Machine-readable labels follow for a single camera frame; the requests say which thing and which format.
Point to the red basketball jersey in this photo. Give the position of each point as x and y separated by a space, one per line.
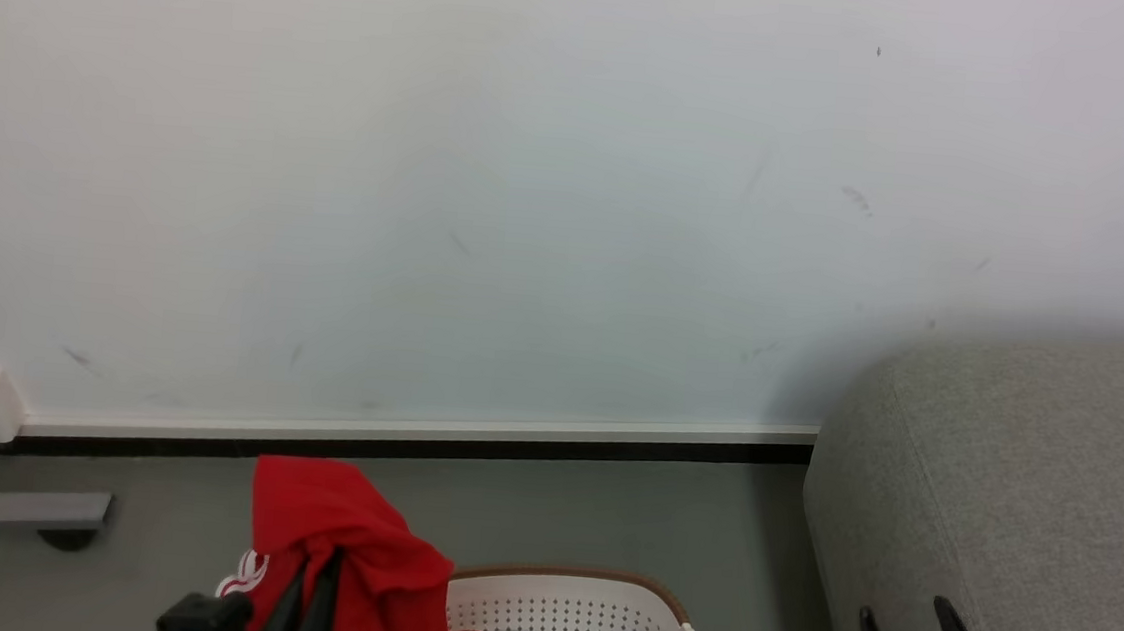
336 513

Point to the white and black baseboard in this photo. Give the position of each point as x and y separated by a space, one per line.
412 439

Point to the white perforated laundry basket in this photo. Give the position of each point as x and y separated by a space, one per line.
559 606

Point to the grey metal table frame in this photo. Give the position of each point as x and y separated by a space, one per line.
35 507

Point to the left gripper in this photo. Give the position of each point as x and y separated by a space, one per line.
207 624

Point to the black caster wheel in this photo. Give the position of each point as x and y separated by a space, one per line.
68 538

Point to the grey fabric sofa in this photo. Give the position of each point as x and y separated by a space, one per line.
1029 493

